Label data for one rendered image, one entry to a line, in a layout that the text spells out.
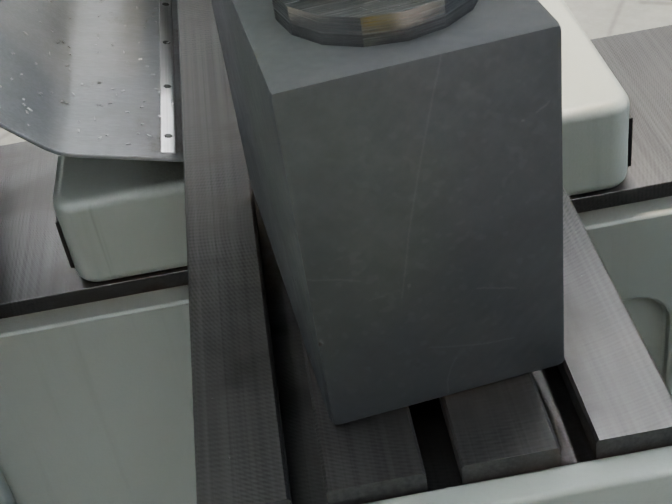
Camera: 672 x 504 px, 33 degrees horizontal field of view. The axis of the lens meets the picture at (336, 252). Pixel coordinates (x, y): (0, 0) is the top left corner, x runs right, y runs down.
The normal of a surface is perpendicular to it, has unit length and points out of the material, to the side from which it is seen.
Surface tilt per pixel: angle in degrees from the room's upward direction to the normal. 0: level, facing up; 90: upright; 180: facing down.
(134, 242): 90
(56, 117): 38
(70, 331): 90
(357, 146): 90
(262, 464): 0
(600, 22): 0
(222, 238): 0
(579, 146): 90
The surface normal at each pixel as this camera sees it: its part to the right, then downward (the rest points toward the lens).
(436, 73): 0.24, 0.58
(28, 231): -0.13, -0.78
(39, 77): 0.60, -0.69
